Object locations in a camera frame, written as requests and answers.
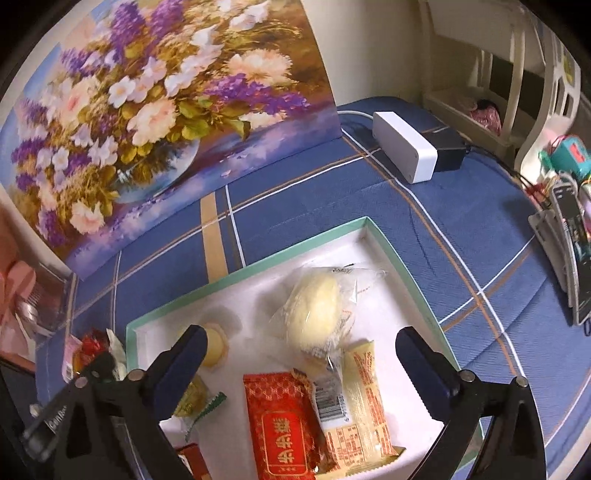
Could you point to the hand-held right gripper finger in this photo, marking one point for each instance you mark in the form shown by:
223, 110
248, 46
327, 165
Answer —
422, 369

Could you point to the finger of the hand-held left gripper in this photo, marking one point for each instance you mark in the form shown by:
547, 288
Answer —
101, 367
180, 369

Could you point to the white printed snack packet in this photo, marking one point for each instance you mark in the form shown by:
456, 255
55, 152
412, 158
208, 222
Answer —
117, 355

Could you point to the red candy packet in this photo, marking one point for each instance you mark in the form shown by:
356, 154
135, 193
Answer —
90, 346

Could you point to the small green yellow packet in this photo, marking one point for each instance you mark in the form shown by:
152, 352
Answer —
194, 399

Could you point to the pink snack packet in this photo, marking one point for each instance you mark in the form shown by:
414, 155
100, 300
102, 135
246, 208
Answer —
70, 355

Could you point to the small round white pastry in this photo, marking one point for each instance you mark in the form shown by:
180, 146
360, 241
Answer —
216, 346

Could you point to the beige orange printed packet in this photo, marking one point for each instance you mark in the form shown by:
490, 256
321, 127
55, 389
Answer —
364, 415

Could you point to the white box with green rim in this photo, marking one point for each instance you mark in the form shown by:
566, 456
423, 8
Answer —
397, 295

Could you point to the red biscuit packet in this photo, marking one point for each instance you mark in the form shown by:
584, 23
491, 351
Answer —
194, 461

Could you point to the red gold printed packet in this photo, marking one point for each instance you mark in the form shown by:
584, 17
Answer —
281, 424

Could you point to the clear white bun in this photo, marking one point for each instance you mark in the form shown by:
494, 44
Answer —
314, 309

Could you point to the clear glass vase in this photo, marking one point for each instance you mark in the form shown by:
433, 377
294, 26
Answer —
51, 295

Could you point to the blue plaid tablecloth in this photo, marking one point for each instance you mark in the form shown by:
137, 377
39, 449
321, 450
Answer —
461, 221

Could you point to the grey rack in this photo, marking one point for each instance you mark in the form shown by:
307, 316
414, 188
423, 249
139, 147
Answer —
561, 230

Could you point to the black adapter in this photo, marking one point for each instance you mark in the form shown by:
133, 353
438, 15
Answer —
448, 147

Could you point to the white power box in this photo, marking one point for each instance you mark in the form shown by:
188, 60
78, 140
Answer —
406, 143

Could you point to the teal toy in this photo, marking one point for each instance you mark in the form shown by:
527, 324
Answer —
565, 154

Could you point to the pink cloth item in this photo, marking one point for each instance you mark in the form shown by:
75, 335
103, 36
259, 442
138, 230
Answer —
487, 115

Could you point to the flower painting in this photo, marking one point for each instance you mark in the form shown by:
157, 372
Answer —
161, 92

